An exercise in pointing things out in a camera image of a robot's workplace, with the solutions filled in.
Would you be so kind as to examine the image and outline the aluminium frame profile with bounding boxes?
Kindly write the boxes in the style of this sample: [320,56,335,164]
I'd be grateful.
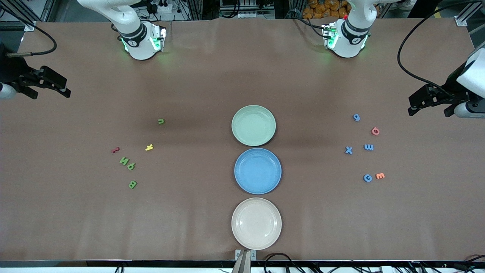
[0,0,36,31]
[455,0,485,27]

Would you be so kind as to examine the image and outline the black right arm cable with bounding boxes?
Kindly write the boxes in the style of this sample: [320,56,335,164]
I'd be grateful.
[0,4,58,57]

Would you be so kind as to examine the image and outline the white power strip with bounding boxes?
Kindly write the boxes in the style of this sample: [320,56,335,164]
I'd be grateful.
[146,0,173,14]
[238,11,275,19]

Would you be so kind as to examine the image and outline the orange bags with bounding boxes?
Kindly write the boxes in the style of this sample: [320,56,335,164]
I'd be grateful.
[302,0,351,19]

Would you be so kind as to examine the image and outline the beige plate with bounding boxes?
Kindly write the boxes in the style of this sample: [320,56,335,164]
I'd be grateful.
[231,198,282,250]

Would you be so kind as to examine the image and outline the black arm base cable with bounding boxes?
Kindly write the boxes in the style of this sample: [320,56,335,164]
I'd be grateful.
[286,9,326,38]

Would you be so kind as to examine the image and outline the blue plate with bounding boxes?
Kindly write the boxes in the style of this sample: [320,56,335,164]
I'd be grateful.
[234,148,282,195]

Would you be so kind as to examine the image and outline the black cable loop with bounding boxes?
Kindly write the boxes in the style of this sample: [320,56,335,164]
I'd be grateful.
[263,253,307,273]

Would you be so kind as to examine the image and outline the metal camera mount bar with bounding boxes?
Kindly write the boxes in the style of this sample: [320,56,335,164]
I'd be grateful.
[231,250,252,273]

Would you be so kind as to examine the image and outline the green plate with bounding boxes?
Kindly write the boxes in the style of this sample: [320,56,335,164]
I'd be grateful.
[232,105,277,147]

